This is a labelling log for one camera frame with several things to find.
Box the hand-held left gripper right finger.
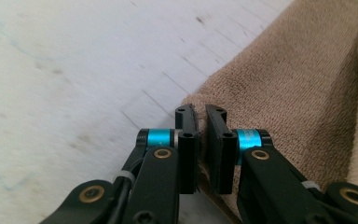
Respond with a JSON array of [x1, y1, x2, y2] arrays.
[[205, 104, 274, 196]]

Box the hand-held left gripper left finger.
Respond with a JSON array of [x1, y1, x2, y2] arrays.
[[135, 104, 200, 195]]

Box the tan towel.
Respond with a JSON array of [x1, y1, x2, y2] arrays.
[[181, 0, 358, 224]]

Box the white foam mat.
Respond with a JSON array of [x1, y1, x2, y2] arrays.
[[0, 0, 296, 224]]

